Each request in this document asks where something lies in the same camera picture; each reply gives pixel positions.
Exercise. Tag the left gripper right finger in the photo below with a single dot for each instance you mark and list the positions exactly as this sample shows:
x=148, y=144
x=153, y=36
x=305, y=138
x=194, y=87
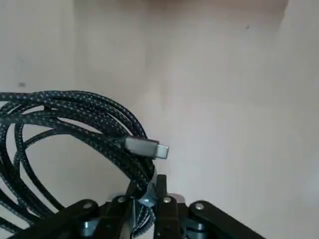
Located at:
x=169, y=219

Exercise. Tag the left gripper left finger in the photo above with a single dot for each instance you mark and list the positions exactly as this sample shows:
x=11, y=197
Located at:
x=82, y=219

